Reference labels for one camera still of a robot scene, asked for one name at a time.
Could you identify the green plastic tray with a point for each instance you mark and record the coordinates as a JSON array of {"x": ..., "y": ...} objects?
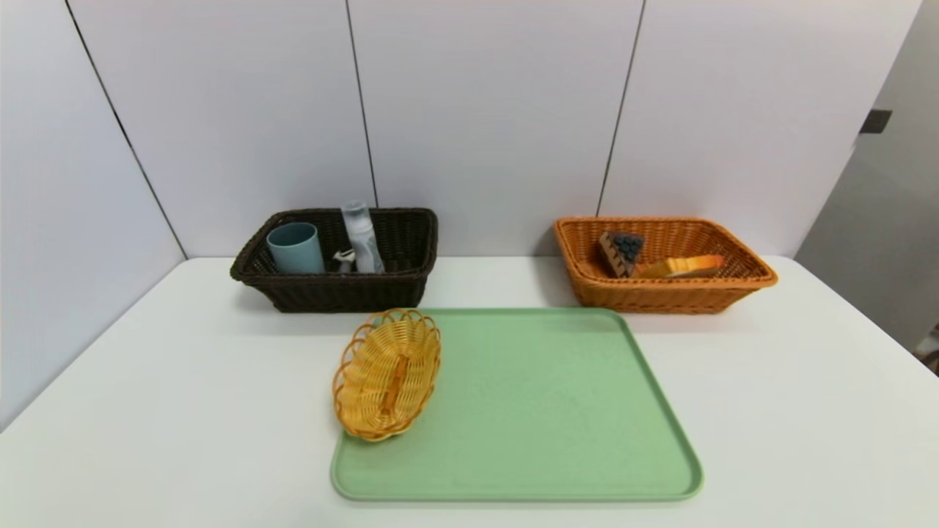
[{"x": 543, "y": 425}]

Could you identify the teal plastic cup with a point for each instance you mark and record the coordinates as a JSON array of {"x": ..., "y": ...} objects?
[{"x": 293, "y": 249}]

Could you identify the dark brown wicker basket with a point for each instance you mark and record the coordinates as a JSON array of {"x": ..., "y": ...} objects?
[{"x": 293, "y": 293}]

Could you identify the white bottle grey cap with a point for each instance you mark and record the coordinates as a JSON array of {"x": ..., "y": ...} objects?
[{"x": 363, "y": 242}]

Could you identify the small yellow wicker basket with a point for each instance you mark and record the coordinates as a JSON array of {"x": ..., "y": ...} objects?
[{"x": 385, "y": 374}]

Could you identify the chocolate blueberry cake slice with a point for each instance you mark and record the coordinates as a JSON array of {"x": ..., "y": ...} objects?
[{"x": 622, "y": 251}]

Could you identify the orange wicker basket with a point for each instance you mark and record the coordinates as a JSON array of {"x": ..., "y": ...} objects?
[{"x": 682, "y": 297}]

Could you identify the white bread slice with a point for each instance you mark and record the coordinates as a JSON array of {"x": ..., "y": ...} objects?
[{"x": 689, "y": 266}]

